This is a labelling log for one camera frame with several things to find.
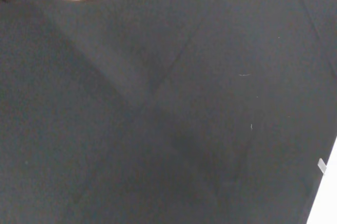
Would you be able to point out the clear tape strip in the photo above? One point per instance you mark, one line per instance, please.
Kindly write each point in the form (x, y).
(321, 166)

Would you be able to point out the black bench cloth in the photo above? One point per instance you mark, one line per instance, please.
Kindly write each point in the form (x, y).
(158, 102)

